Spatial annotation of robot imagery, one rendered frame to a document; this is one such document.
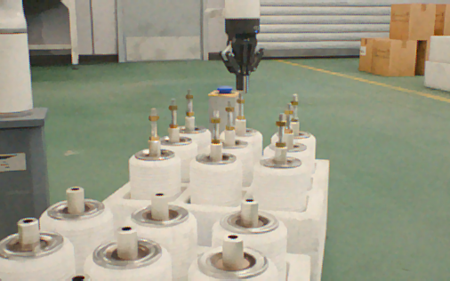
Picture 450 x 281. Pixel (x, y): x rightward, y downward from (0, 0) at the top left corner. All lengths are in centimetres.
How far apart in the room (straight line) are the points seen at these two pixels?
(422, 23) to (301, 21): 200
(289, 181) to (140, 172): 27
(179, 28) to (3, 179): 513
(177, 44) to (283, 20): 125
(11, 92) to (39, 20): 498
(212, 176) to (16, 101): 47
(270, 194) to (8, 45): 61
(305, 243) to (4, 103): 67
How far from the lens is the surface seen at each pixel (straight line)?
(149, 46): 620
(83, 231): 73
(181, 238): 70
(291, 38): 654
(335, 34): 676
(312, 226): 93
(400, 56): 486
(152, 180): 100
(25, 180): 123
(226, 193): 97
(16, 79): 121
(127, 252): 61
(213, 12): 120
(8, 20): 121
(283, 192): 95
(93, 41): 617
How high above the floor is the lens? 51
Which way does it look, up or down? 13 degrees down
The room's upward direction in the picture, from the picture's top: straight up
